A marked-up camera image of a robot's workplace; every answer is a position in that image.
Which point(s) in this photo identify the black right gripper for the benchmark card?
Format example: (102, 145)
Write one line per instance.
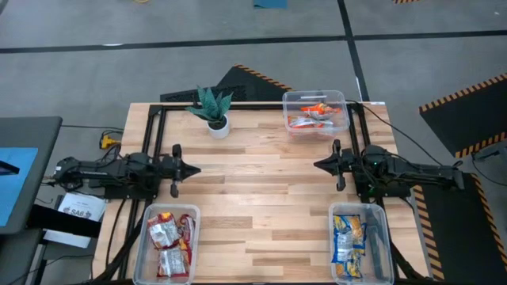
(349, 166)

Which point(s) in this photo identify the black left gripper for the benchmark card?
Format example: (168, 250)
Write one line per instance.
(167, 166)

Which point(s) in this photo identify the blue Maruchan noodle pack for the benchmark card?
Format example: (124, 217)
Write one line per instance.
(350, 270)
(342, 247)
(352, 225)

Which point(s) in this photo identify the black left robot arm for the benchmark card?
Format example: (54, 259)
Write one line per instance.
(99, 171)

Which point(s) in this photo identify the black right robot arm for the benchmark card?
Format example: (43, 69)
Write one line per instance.
(416, 171)

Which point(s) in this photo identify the clear plastic bin with label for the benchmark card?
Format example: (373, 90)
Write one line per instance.
(340, 130)

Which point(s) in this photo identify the green plant in white pot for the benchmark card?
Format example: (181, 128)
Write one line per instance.
(218, 130)

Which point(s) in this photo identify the black mat with hazard stripes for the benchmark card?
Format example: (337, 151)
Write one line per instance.
(455, 237)
(467, 115)
(245, 85)

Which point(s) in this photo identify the printed white paper sheet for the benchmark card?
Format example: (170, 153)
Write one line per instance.
(81, 207)

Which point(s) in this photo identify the black desk base bar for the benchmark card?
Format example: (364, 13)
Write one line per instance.
(63, 221)

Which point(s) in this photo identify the plain white sheet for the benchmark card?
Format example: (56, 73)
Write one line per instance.
(65, 238)

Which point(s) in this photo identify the grey desk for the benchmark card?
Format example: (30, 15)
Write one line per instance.
(43, 134)

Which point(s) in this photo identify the grey stand foot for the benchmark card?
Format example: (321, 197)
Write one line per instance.
(491, 152)

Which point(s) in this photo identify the blue floor mat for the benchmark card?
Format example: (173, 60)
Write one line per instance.
(270, 4)

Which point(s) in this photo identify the black aluminium rig frame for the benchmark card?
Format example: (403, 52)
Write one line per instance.
(253, 106)

